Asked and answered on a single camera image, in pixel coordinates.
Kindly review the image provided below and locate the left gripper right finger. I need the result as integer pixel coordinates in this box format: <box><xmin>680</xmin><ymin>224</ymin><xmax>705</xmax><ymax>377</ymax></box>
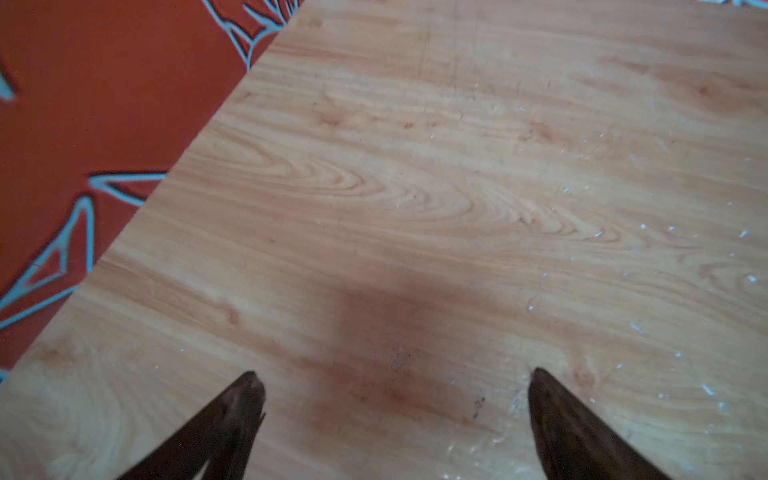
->
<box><xmin>528</xmin><ymin>367</ymin><xmax>666</xmax><ymax>479</ymax></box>

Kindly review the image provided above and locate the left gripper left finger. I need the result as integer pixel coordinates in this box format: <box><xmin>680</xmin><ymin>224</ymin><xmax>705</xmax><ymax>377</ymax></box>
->
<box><xmin>121</xmin><ymin>371</ymin><xmax>266</xmax><ymax>480</ymax></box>

